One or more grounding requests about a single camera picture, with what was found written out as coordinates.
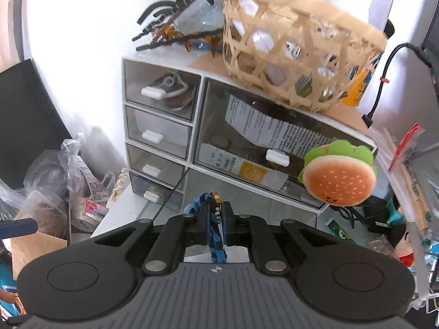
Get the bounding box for white drawer organizer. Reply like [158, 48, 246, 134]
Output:
[122, 53, 378, 213]

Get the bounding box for tortoiseshell hair claw clip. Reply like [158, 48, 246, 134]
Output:
[151, 24, 225, 57]

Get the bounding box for wooden chopsticks pack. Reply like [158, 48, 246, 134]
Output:
[382, 128, 432, 238]

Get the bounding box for green toothpaste tube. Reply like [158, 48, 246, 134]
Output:
[326, 219, 354, 242]

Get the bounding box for white yellow box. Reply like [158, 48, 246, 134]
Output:
[199, 142, 289, 193]

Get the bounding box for small red-zip plastic bag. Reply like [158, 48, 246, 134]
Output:
[372, 123, 426, 179]

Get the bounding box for black white cord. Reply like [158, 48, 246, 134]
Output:
[147, 72, 191, 111]

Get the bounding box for hamburger plush toy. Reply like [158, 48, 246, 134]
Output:
[298, 140, 378, 208]

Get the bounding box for brown cardboard box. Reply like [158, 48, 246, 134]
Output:
[10, 231, 69, 279]

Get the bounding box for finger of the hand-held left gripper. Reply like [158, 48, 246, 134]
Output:
[0, 217, 39, 239]

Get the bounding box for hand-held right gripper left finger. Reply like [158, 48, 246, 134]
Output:
[92, 203, 211, 276]

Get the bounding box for printed paper leaflet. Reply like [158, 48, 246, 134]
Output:
[224, 94, 341, 166]

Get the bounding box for small clear drawer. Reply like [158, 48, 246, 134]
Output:
[126, 143, 187, 181]
[123, 60, 202, 123]
[125, 106, 193, 161]
[130, 172, 184, 212]

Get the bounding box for large clear drawer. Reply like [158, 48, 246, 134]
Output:
[193, 78, 375, 210]

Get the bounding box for black hair claw clip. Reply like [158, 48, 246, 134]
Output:
[136, 0, 194, 53]

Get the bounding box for tangled black cables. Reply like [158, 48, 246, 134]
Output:
[338, 197, 396, 238]

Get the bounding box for clear snack bag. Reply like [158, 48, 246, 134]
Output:
[368, 235, 403, 258]

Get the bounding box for woven bamboo basket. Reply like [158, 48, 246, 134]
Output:
[221, 0, 388, 114]

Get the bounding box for grey nail file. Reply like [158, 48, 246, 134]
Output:
[368, 0, 399, 30]

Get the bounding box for red white package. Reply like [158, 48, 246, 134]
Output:
[83, 197, 108, 217]

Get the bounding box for pile of plastic bags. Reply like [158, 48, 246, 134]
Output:
[0, 133, 118, 242]

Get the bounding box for black charging cable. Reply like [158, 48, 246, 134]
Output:
[363, 42, 439, 129]

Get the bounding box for yellow printed cup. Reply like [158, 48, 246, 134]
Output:
[339, 51, 383, 107]

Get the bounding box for black laptop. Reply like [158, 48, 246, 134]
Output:
[420, 7, 439, 105]

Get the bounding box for clear blue hair claw clip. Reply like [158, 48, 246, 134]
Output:
[173, 0, 225, 43]

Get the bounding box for blue braided cord with beads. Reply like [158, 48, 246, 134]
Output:
[183, 192, 229, 265]

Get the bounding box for black flat panel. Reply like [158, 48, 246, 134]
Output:
[0, 58, 75, 191]

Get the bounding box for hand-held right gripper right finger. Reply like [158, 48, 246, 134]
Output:
[221, 202, 348, 276]

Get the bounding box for cartoon boy doll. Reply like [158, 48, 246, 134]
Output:
[387, 195, 417, 268]

